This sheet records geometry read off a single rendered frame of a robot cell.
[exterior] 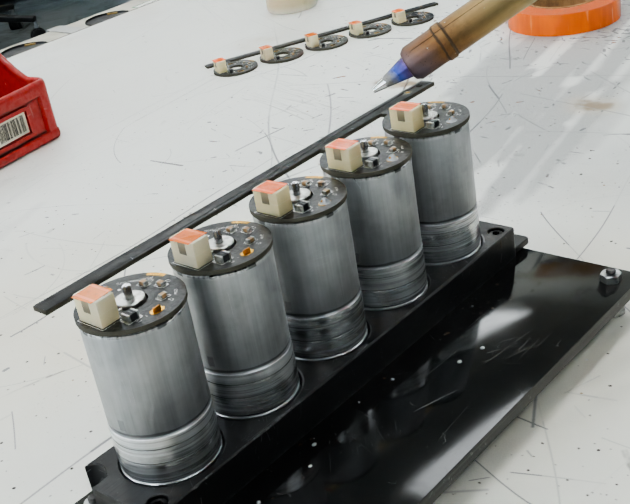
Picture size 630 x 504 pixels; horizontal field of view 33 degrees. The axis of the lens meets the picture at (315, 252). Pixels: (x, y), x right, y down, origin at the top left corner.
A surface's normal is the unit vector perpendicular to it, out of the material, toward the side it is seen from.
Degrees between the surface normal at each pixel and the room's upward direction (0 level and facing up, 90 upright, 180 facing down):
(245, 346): 90
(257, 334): 90
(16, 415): 0
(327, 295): 90
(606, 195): 0
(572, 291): 0
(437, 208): 90
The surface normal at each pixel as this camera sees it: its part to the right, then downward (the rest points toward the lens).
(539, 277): -0.15, -0.88
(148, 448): -0.14, 0.48
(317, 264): 0.21, 0.42
